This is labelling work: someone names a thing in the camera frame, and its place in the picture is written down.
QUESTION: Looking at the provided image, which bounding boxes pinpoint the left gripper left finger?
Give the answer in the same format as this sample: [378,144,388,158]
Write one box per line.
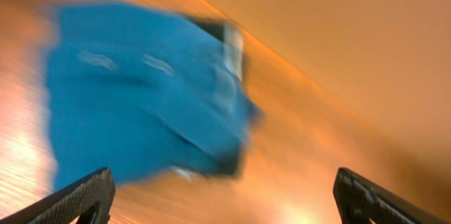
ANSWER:
[1,168,116,224]

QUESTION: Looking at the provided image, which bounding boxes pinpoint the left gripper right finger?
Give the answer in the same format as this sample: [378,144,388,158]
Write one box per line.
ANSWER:
[333,168,447,224]

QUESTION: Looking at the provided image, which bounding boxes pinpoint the blue polo shirt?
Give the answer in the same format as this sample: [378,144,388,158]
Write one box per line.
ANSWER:
[45,1,259,189]

